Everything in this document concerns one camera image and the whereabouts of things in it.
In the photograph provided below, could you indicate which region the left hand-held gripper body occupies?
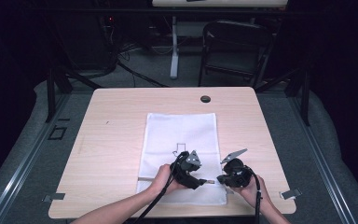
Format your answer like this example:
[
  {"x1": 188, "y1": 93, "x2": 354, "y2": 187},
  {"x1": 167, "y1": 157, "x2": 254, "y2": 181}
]
[{"x1": 171, "y1": 149, "x2": 202, "y2": 188}]

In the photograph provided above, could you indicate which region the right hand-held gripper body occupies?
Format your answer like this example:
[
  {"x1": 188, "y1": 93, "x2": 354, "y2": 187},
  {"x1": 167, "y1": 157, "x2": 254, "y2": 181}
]
[{"x1": 220, "y1": 148, "x2": 253, "y2": 189}]

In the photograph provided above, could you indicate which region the white towel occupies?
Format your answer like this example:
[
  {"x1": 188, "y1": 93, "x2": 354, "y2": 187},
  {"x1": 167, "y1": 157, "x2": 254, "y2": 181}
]
[{"x1": 135, "y1": 112, "x2": 228, "y2": 206}]

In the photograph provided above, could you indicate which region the person's left hand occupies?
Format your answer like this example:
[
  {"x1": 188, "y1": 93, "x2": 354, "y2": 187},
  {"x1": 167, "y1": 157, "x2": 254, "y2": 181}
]
[{"x1": 148, "y1": 163, "x2": 186, "y2": 197}]

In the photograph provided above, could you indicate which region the person's right hand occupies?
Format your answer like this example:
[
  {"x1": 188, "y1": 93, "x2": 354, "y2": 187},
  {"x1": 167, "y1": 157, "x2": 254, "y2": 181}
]
[{"x1": 234, "y1": 175, "x2": 270, "y2": 210}]

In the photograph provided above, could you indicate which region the grey tape piece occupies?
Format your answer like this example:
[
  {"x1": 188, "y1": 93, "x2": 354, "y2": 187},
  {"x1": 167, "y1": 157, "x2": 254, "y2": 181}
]
[
  {"x1": 42, "y1": 192, "x2": 66, "y2": 203},
  {"x1": 280, "y1": 188, "x2": 303, "y2": 201}
]

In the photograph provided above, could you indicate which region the black metal stand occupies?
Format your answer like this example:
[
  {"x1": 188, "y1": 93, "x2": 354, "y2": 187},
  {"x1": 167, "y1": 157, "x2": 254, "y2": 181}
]
[
  {"x1": 44, "y1": 65, "x2": 104, "y2": 124},
  {"x1": 255, "y1": 65, "x2": 312, "y2": 127}
]

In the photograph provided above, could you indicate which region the white desk leg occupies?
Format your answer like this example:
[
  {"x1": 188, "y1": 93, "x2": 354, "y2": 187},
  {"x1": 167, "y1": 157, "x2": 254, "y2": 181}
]
[{"x1": 169, "y1": 15, "x2": 181, "y2": 80}]

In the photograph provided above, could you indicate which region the black folding chair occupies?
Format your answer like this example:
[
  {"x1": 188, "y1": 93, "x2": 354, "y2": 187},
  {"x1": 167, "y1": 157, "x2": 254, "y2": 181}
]
[{"x1": 198, "y1": 20, "x2": 275, "y2": 89}]

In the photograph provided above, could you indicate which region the black tape square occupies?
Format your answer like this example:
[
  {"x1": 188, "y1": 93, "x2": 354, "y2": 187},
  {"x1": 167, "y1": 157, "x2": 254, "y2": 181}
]
[{"x1": 47, "y1": 124, "x2": 68, "y2": 141}]

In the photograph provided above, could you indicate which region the dark equipment cabinet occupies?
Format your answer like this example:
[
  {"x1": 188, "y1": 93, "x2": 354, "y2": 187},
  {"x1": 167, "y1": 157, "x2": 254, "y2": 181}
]
[{"x1": 55, "y1": 12, "x2": 119, "y2": 71}]

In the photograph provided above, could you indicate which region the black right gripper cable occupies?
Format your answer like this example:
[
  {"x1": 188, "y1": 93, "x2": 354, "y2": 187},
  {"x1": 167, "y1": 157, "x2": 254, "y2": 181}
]
[{"x1": 244, "y1": 165, "x2": 263, "y2": 224}]

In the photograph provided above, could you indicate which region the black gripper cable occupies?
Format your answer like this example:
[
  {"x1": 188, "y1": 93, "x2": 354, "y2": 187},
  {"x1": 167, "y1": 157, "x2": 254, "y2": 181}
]
[
  {"x1": 244, "y1": 165, "x2": 263, "y2": 224},
  {"x1": 132, "y1": 151, "x2": 190, "y2": 224}
]

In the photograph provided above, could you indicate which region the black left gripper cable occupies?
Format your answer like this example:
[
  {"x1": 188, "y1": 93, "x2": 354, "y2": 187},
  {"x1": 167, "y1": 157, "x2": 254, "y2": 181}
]
[{"x1": 132, "y1": 151, "x2": 190, "y2": 224}]

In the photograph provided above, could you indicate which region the aluminium floor rail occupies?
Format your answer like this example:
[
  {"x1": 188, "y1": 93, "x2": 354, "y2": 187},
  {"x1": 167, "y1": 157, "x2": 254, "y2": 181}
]
[
  {"x1": 0, "y1": 92, "x2": 73, "y2": 224},
  {"x1": 287, "y1": 92, "x2": 357, "y2": 224}
]

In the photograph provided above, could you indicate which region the black floor cable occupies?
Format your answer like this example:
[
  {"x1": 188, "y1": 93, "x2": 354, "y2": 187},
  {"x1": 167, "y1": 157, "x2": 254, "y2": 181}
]
[{"x1": 116, "y1": 60, "x2": 170, "y2": 89}]

